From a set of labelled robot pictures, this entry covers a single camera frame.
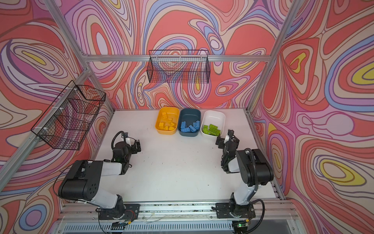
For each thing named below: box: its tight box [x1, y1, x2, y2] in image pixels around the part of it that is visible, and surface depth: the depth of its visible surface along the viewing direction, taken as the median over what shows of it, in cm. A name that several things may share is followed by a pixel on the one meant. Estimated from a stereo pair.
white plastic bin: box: [200, 110, 226, 136], surface depth 113 cm
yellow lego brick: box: [161, 112, 173, 123], surface depth 117 cm
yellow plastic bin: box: [154, 106, 180, 136], surface depth 110 cm
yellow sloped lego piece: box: [158, 121, 176, 131], surface depth 107 cm
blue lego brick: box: [180, 120, 201, 133], surface depth 106 cm
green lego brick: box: [202, 123, 221, 137], surface depth 104 cm
